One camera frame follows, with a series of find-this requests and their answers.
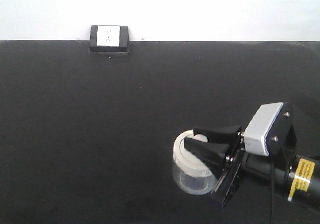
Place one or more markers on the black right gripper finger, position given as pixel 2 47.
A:
pixel 213 155
pixel 224 135

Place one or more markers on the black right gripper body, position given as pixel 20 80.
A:
pixel 273 169

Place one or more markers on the glass jar with white lid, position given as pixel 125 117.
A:
pixel 189 172

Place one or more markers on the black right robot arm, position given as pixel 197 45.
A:
pixel 303 182

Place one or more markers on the black white power socket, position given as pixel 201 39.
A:
pixel 109 39

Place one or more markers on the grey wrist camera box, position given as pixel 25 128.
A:
pixel 255 135

